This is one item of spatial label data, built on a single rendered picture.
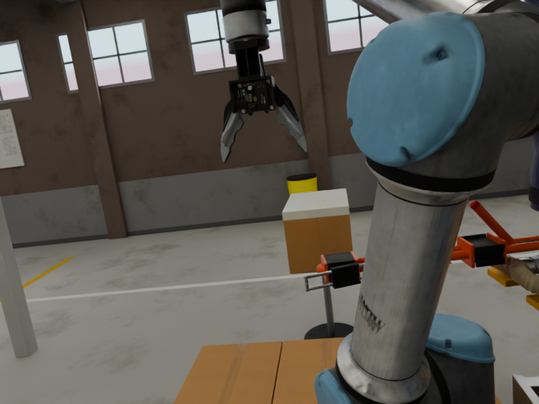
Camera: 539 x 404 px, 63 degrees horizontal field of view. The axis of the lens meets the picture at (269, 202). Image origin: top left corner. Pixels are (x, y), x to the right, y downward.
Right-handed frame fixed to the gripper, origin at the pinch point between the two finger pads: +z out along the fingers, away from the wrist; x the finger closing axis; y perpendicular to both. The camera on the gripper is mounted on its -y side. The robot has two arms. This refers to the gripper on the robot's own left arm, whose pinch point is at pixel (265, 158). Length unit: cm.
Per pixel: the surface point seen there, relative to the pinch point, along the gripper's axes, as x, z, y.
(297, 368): -8, 98, -88
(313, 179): 3, 86, -541
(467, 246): 43, 30, -26
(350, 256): 14.9, 29.0, -25.2
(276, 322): -36, 152, -241
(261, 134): -67, 16, -590
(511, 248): 53, 31, -26
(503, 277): 55, 43, -36
